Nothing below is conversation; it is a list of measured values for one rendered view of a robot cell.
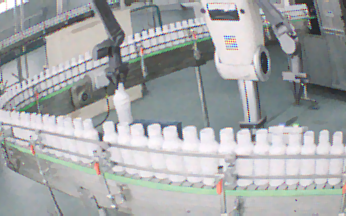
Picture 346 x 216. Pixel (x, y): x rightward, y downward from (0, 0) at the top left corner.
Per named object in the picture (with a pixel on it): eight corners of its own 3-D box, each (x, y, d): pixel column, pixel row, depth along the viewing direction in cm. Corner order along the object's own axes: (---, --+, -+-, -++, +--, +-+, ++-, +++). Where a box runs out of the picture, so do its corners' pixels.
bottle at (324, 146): (311, 185, 121) (314, 136, 116) (317, 176, 125) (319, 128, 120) (325, 185, 117) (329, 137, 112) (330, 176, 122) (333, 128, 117)
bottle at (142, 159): (140, 171, 162) (128, 123, 157) (158, 170, 161) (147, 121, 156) (137, 178, 156) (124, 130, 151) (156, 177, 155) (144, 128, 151)
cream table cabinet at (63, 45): (118, 91, 669) (107, 12, 634) (144, 96, 620) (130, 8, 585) (56, 118, 609) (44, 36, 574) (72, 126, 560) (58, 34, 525)
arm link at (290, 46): (291, 21, 142) (275, 31, 146) (283, 14, 132) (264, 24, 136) (308, 52, 139) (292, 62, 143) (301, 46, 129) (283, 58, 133)
